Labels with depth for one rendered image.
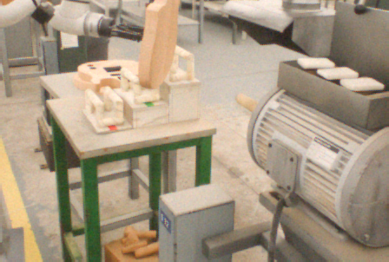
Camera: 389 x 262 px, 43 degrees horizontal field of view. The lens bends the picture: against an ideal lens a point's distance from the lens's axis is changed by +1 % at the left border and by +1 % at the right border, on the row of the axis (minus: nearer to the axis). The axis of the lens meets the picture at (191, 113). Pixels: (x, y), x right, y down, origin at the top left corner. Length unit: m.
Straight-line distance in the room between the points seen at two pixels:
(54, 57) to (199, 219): 2.64
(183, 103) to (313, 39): 0.96
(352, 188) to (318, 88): 0.23
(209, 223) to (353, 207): 0.36
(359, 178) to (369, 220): 0.10
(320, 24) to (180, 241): 0.61
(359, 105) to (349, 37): 0.26
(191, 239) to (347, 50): 0.56
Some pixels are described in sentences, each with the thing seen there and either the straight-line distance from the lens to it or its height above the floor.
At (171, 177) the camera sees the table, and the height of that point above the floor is 0.41.
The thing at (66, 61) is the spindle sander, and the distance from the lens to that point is 3.65.
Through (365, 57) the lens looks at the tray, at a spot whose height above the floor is 1.46.
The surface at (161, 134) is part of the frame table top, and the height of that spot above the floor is 0.93.
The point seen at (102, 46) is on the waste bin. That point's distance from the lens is 4.48.
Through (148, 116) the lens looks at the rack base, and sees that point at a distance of 2.04.
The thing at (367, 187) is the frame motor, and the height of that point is 1.28.
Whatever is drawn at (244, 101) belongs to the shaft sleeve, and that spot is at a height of 1.26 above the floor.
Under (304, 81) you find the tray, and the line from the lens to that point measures 1.09.
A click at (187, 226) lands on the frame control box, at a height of 1.08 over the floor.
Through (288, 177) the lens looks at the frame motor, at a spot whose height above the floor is 1.23.
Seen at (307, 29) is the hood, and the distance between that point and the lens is 1.23.
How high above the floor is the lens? 1.73
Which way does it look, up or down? 21 degrees down
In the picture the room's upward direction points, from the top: 1 degrees clockwise
